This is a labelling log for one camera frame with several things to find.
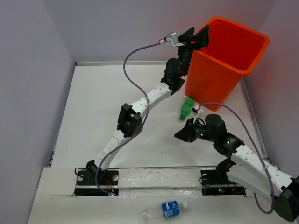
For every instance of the orange plastic bin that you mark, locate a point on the orange plastic bin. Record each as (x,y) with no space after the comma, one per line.
(233,52)

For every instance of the green plastic bottle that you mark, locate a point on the green plastic bottle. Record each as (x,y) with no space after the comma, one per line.
(186,107)

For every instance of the blue label water bottle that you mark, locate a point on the blue label water bottle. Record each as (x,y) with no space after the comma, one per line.
(164,211)

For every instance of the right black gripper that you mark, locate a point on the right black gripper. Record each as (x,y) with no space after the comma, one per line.
(186,134)

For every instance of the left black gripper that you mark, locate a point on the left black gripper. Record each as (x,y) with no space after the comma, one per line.
(200,39)

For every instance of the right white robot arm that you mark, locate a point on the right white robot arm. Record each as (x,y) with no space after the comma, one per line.
(267,181)

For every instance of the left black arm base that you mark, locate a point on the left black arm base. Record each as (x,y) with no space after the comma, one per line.
(85,186)

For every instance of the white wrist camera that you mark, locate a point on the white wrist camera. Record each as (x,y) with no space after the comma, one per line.
(171,40)
(196,109)

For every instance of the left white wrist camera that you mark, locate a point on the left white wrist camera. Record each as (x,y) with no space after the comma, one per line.
(171,40)

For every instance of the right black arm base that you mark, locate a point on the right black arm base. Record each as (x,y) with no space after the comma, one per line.
(214,184)

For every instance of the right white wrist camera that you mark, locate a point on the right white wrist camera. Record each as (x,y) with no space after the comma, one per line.
(196,109)

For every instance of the white foam block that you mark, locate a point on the white foam block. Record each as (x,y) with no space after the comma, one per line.
(165,178)

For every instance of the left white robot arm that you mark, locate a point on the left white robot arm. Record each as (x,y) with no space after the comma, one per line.
(132,117)

